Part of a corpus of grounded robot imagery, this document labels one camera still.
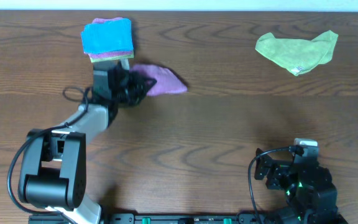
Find green microfibre cloth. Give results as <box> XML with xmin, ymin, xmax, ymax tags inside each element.
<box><xmin>255</xmin><ymin>30</ymin><xmax>339</xmax><ymax>77</ymax></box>

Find folded green cloth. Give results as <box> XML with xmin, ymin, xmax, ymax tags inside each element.
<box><xmin>90</xmin><ymin>54</ymin><xmax>134</xmax><ymax>63</ymax></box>

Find purple microfibre cloth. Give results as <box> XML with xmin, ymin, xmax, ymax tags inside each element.
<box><xmin>130</xmin><ymin>64</ymin><xmax>188</xmax><ymax>96</ymax></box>

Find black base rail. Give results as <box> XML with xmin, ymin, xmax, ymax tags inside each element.
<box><xmin>27</xmin><ymin>213</ymin><xmax>283</xmax><ymax>224</ymax></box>

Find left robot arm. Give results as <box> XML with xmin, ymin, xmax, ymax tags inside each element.
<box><xmin>7</xmin><ymin>66</ymin><xmax>157</xmax><ymax>224</ymax></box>

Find folded purple cloth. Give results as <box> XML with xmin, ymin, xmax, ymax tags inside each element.
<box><xmin>88</xmin><ymin>17</ymin><xmax>134</xmax><ymax>60</ymax></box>

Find folded blue cloth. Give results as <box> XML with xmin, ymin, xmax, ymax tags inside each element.
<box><xmin>81</xmin><ymin>18</ymin><xmax>134</xmax><ymax>54</ymax></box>

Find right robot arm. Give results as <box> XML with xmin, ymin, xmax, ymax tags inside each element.
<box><xmin>248</xmin><ymin>145</ymin><xmax>347</xmax><ymax>224</ymax></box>

